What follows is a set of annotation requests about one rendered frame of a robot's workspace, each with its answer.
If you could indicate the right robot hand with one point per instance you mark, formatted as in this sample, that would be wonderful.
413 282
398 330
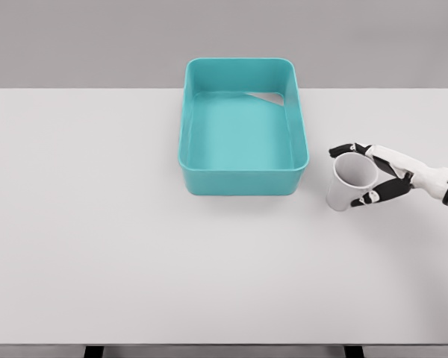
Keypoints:
392 160

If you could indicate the white paper cup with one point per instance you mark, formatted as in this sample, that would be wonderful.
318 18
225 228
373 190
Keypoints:
349 176

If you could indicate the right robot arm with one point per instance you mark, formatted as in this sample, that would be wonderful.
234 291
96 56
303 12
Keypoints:
445 183

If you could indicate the teal rectangular plastic basket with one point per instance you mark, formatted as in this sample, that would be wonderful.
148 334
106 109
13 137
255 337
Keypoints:
239 134

